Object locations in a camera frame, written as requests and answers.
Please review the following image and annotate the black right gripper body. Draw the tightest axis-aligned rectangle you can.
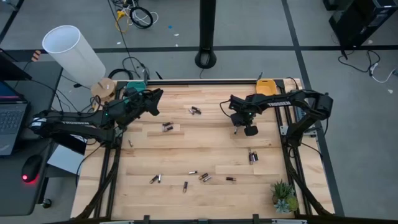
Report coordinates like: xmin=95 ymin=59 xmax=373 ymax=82
xmin=231 ymin=111 xmax=259 ymax=137

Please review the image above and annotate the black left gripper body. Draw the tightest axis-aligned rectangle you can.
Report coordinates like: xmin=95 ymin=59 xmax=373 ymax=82
xmin=119 ymin=88 xmax=150 ymax=126

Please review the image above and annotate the green plastic bin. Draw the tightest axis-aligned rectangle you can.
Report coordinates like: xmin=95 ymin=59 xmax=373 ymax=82
xmin=123 ymin=80 xmax=147 ymax=104

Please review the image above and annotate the yellow plastic bin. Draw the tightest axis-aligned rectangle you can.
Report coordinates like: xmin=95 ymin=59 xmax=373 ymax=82
xmin=255 ymin=78 xmax=278 ymax=96

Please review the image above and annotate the white table lamp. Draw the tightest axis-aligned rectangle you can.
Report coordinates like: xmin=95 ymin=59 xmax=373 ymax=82
xmin=42 ymin=24 xmax=117 ymax=101

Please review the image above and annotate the small succulent plant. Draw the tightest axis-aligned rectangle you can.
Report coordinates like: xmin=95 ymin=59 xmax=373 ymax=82
xmin=270 ymin=179 xmax=300 ymax=215

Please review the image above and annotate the white flat box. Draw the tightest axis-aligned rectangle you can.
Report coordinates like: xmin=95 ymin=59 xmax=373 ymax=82
xmin=47 ymin=144 xmax=87 ymax=175

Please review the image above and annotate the black computer mouse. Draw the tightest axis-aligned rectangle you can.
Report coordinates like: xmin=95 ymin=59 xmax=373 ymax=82
xmin=21 ymin=154 xmax=44 ymax=184

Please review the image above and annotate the grey laptop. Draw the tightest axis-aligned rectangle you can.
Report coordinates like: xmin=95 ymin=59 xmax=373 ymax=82
xmin=0 ymin=81 xmax=30 ymax=156

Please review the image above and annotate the black monitor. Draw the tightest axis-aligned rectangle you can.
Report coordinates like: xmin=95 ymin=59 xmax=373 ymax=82
xmin=0 ymin=48 xmax=32 ymax=82

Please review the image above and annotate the black desk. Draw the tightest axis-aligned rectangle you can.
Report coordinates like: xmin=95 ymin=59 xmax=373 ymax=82
xmin=0 ymin=60 xmax=63 ymax=217

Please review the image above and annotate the black equipment cabinet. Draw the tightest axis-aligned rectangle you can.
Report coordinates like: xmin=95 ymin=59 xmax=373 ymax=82
xmin=323 ymin=0 xmax=398 ymax=60

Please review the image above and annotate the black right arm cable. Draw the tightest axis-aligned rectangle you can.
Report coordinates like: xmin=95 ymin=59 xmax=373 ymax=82
xmin=219 ymin=98 xmax=233 ymax=119

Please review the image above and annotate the black cable coil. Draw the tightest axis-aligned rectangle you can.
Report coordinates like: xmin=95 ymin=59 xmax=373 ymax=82
xmin=108 ymin=67 xmax=134 ymax=81
xmin=129 ymin=6 xmax=154 ymax=30

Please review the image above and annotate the black aluminium table frame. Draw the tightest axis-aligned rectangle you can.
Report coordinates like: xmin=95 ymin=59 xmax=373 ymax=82
xmin=71 ymin=79 xmax=343 ymax=224

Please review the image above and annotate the thin black floor cable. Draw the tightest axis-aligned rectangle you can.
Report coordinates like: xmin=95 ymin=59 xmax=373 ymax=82
xmin=107 ymin=0 xmax=139 ymax=78

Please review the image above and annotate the black stand post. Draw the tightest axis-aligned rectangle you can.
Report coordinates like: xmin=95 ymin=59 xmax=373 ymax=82
xmin=195 ymin=0 xmax=218 ymax=70

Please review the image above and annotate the yellow cable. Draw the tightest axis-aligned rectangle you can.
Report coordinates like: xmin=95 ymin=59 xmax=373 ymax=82
xmin=114 ymin=10 xmax=130 ymax=34

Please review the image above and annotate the white cable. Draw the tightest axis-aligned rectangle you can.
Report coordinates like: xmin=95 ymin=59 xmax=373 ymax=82
xmin=369 ymin=62 xmax=398 ymax=84

